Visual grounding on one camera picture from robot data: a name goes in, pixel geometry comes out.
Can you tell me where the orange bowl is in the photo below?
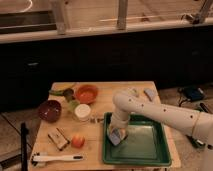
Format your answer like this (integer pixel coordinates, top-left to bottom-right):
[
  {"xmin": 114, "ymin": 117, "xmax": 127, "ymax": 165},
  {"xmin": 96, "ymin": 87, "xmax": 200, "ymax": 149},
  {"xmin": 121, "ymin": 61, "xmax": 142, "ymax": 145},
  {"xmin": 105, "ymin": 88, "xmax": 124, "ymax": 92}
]
[{"xmin": 74, "ymin": 84, "xmax": 98, "ymax": 104}]

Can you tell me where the dark green round object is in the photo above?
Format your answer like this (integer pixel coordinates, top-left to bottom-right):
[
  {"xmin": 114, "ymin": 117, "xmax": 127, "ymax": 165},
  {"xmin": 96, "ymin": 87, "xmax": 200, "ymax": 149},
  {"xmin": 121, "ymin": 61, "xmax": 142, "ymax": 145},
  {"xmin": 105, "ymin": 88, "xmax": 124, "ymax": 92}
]
[{"xmin": 63, "ymin": 88, "xmax": 74, "ymax": 102}]

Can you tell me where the light green small object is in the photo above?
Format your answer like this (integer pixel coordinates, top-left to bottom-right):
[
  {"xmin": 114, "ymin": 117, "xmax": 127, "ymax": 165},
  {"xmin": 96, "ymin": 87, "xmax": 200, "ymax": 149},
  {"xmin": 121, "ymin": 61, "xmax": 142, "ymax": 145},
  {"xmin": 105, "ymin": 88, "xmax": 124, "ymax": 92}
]
[{"xmin": 68, "ymin": 100, "xmax": 79, "ymax": 112}]

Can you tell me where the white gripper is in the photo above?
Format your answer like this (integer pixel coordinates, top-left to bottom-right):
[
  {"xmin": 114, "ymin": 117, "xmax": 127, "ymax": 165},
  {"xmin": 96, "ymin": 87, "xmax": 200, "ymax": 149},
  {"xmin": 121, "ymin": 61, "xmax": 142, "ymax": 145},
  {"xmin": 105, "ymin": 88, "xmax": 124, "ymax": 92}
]
[{"xmin": 108, "ymin": 115, "xmax": 130, "ymax": 140}]

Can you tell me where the white lidded cup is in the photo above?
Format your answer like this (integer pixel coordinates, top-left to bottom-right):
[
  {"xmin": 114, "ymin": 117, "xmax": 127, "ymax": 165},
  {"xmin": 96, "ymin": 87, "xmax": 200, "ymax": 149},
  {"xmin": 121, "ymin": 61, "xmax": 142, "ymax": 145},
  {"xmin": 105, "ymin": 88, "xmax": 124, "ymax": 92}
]
[{"xmin": 75, "ymin": 104, "xmax": 91, "ymax": 121}]

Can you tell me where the blue black device on floor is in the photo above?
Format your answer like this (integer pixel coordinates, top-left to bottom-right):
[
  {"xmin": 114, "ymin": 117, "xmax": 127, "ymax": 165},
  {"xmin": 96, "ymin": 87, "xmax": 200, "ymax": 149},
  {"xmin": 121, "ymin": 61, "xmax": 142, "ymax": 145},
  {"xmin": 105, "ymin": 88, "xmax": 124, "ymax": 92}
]
[{"xmin": 180, "ymin": 86, "xmax": 205, "ymax": 102}]

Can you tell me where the green yellow vegetable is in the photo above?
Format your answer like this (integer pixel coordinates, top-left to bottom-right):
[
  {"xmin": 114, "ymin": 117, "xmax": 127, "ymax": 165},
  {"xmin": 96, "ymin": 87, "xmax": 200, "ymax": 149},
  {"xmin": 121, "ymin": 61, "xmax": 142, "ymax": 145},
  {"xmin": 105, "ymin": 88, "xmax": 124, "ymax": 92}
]
[{"xmin": 48, "ymin": 84, "xmax": 75, "ymax": 96}]

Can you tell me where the green plastic tray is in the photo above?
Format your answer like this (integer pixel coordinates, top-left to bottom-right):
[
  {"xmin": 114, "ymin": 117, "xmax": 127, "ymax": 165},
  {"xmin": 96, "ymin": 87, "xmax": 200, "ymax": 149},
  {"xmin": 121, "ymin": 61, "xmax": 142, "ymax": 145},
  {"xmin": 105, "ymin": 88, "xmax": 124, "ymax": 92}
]
[{"xmin": 102, "ymin": 113, "xmax": 172, "ymax": 167}]

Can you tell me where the white handled brush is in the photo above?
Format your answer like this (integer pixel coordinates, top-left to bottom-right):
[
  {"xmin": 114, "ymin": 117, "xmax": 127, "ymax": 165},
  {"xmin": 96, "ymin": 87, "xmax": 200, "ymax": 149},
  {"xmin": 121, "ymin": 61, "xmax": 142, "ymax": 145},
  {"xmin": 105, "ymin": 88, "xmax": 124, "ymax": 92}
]
[{"xmin": 31, "ymin": 153, "xmax": 84, "ymax": 165}]

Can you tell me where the black vertical pole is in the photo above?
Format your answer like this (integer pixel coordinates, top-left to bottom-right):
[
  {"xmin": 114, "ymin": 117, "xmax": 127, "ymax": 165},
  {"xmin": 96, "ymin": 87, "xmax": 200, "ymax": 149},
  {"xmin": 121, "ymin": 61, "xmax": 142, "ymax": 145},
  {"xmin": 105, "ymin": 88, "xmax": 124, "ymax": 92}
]
[{"xmin": 21, "ymin": 123, "xmax": 28, "ymax": 171}]

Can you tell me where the blue sponge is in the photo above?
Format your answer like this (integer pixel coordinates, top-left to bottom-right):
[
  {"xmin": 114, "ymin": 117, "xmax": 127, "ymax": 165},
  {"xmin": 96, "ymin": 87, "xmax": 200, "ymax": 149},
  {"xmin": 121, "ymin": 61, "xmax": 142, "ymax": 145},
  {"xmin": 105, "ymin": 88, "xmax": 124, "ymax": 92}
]
[{"xmin": 107, "ymin": 129, "xmax": 126, "ymax": 146}]

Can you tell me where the grey blue cloth piece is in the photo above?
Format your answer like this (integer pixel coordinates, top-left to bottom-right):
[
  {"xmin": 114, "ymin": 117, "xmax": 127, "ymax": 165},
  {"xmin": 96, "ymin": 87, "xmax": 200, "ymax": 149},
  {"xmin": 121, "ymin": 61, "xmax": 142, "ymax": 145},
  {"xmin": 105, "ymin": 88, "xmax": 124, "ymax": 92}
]
[{"xmin": 144, "ymin": 88, "xmax": 157, "ymax": 102}]

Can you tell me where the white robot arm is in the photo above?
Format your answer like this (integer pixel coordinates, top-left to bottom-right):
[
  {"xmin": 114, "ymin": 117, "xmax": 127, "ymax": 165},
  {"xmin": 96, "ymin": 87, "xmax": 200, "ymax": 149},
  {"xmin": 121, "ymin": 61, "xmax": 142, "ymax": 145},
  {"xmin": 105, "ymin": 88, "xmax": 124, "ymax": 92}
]
[{"xmin": 107, "ymin": 89, "xmax": 213, "ymax": 171}]

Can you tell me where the orange red fruit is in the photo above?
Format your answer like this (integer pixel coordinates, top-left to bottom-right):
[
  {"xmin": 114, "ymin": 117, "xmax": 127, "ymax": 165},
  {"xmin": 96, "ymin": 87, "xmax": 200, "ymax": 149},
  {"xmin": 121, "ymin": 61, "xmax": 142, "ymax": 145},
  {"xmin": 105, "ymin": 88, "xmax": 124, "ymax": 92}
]
[{"xmin": 71, "ymin": 134, "xmax": 85, "ymax": 148}]

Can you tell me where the dark red bowl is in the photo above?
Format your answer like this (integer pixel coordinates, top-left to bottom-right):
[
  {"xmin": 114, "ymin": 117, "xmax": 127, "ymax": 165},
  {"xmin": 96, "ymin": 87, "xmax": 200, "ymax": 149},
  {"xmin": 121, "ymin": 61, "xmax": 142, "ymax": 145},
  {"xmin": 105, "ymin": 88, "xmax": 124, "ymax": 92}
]
[{"xmin": 38, "ymin": 100, "xmax": 62, "ymax": 123}]

